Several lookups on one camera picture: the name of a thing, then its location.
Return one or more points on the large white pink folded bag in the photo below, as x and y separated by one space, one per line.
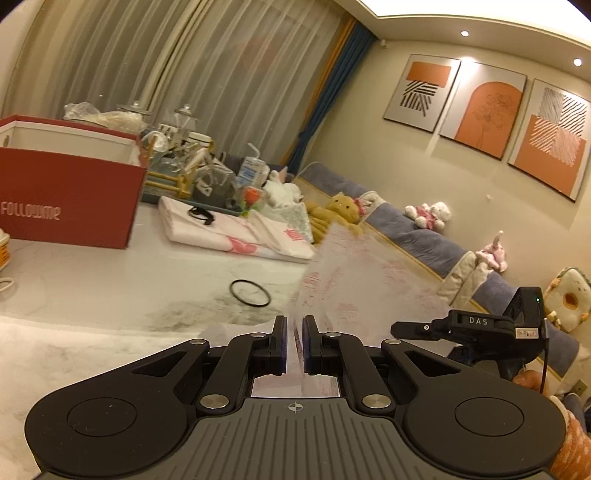
194 230

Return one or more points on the small folded bag red print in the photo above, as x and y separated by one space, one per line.
286 240

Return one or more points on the glass coffee server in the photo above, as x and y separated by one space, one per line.
212 184

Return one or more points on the pink plush bunny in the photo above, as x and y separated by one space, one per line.
494 258

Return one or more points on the wall picture white stripes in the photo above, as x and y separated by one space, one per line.
549 143

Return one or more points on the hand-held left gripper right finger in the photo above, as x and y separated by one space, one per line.
307 344

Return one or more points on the black rubber band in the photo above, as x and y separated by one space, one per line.
231 290

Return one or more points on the white plush cat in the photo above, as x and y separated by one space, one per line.
281 191

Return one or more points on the glass teapot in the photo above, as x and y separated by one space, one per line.
184 120

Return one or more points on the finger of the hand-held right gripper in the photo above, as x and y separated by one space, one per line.
429 328

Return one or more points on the toast plush pillow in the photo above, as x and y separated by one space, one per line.
570 295

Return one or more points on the clear plastic bag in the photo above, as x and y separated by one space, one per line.
83 110

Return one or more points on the white sheer curtain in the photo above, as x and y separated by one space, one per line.
138 60

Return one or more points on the blue curtain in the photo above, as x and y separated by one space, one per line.
332 83

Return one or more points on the white teddy bear pink dress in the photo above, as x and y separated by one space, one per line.
429 214

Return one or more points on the striped mug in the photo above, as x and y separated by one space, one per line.
201 138

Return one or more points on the grey blue sofa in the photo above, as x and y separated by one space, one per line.
415 235

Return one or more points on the milk carton with straw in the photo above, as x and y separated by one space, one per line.
251 170

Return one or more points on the white orange power cube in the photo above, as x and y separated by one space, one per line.
3 254

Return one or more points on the yellow plush cat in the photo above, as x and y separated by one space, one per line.
341 207

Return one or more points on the white plush toy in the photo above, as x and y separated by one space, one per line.
295 217

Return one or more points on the red cardboard box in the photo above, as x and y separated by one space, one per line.
69 203

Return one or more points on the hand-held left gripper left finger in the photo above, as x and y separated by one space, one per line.
282 344

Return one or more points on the white pink-printed shopping bag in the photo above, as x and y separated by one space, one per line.
360 277

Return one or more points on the orange toy in clear box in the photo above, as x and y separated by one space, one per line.
251 196

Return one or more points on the wall picture black stripes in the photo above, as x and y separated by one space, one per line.
420 92

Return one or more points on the glass lidded jar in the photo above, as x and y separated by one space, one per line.
136 110

